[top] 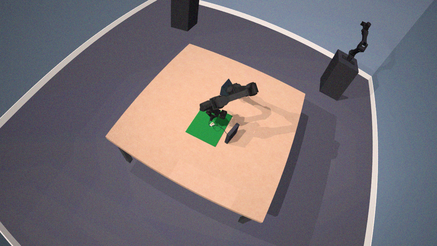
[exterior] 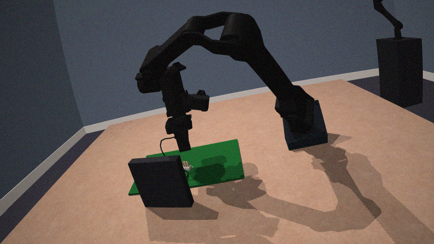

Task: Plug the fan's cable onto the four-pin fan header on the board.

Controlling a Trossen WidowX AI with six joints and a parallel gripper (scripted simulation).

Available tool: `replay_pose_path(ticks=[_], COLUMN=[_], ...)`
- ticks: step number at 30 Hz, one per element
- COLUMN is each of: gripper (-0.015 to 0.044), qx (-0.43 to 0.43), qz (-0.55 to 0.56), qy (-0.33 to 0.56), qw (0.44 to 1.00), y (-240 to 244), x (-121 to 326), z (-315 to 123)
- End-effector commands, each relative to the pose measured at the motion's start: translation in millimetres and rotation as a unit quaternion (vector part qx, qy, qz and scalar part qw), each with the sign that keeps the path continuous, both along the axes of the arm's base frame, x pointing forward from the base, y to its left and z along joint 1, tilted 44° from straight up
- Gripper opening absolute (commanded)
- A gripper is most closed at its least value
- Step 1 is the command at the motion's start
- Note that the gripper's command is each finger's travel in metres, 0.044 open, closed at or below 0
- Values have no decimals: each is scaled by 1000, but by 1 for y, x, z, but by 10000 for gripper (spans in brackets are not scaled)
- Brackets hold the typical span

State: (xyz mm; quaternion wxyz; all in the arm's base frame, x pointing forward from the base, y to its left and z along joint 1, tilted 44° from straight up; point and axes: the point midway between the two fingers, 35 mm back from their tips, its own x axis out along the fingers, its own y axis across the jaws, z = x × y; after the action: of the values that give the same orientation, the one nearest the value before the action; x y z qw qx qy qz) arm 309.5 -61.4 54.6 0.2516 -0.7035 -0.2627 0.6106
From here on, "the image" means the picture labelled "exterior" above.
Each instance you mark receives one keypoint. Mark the green circuit board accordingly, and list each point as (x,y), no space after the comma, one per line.
(210,164)

